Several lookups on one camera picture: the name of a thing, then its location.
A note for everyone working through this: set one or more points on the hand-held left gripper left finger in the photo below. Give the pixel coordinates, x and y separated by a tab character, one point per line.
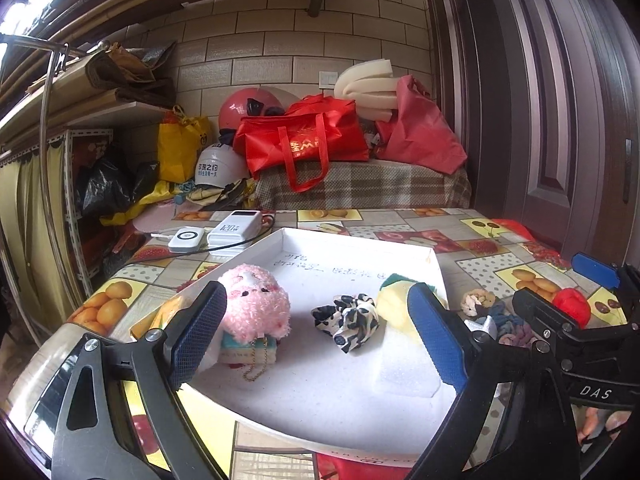
195	332

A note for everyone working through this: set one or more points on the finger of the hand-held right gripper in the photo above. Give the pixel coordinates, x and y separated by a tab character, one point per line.
542	310
592	267

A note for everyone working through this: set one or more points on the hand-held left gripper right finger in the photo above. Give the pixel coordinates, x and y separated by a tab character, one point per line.
437	335

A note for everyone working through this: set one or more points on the multicolour braided scrunchie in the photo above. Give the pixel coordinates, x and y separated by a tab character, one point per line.
510	327

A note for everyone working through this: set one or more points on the teal tissue pack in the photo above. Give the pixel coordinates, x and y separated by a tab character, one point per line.
237	347

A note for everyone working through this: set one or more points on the white foam block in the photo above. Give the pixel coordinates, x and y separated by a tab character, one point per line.
400	370

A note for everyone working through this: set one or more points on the yellow green sponge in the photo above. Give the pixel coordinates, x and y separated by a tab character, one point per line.
395	300

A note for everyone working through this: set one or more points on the pink plush toy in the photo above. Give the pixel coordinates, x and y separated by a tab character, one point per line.
255	305

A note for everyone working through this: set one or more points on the cow print scrunchie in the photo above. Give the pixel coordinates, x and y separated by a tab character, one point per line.
350	320

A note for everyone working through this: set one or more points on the person's right hand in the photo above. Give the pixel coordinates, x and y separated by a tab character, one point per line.
602	422

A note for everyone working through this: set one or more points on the red ball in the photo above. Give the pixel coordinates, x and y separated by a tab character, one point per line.
570	305

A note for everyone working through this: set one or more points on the beige knotted scrunchie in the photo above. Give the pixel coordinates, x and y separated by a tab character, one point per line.
475	302

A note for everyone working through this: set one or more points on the fruit print tablecloth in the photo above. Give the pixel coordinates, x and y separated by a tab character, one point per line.
475	265

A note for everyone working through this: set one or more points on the red plastic stool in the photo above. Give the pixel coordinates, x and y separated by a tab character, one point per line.
510	228

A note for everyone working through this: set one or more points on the small white power bank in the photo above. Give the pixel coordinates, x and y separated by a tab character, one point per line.
186	239

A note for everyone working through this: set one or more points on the large white power bank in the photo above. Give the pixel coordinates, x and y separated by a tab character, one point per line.
232	227

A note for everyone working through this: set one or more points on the pink sun visor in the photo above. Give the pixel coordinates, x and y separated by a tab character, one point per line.
152	220

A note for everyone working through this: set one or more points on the yellow black cloth pile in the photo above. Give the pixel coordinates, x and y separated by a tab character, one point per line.
215	195

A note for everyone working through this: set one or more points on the plaid covered box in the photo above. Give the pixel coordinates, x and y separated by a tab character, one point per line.
375	185

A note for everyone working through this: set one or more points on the white helmet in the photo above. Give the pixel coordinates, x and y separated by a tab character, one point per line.
217	165

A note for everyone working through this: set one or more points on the black plastic bag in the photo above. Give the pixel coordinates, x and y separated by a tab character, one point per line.
105	187

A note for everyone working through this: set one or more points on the yellow shopping bag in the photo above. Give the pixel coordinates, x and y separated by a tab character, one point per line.
180	150

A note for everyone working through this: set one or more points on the brown door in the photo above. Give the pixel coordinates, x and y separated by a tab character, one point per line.
550	85

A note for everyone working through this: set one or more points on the plain red bag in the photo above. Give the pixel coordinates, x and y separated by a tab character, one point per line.
420	130

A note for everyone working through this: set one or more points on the beige curtain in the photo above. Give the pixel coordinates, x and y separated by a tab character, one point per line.
20	220

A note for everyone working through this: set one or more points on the white metal rack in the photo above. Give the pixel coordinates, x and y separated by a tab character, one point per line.
75	140

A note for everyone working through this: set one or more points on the curved metal pole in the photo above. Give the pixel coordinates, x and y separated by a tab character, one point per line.
47	160

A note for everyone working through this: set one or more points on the red helmet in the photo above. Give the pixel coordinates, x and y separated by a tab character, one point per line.
240	110

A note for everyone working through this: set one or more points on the cream foam roll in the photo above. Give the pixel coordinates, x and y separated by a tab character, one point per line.
365	85

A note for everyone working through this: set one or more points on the brown cardboard stack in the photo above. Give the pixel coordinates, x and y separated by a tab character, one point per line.
130	75

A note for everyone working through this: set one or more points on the white wall switch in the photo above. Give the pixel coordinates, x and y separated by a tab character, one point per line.
328	78

